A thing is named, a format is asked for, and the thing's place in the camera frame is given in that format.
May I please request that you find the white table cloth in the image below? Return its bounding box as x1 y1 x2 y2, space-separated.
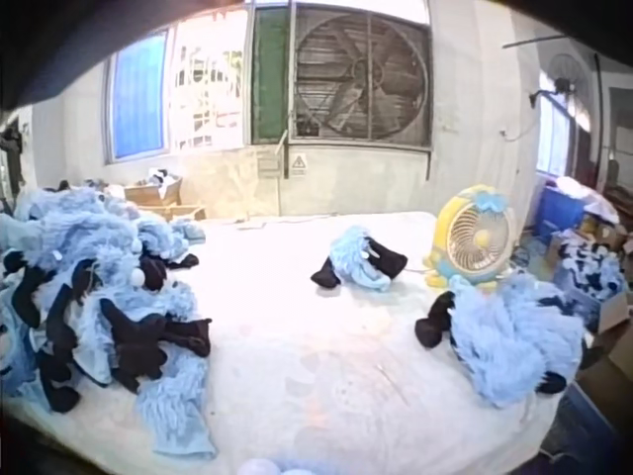
9 211 570 475

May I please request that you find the blue plastic crate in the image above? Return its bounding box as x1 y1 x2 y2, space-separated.
537 185 588 245

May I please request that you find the blue and black plush toy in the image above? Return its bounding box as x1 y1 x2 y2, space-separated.
311 225 409 293

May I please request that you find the yellow desk fan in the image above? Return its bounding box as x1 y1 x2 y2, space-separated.
422 184 518 291

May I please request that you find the large wall exhaust fan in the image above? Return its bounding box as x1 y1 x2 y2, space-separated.
251 5 434 149

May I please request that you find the pile of blue plush toys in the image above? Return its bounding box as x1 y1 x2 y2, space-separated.
414 271 594 411

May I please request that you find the blue window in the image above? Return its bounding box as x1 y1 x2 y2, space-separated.
103 27 175 165

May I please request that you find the heap of blue plush toys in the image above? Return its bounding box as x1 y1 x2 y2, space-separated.
0 179 220 458

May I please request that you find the flat cardboard box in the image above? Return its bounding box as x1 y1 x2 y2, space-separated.
163 204 208 223

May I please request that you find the carton of blue plush toys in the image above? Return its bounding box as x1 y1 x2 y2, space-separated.
547 232 630 333

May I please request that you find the cardboard box with toys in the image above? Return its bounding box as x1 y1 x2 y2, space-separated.
123 167 184 207

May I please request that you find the wall mounted fan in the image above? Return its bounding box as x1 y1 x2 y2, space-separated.
529 51 589 107

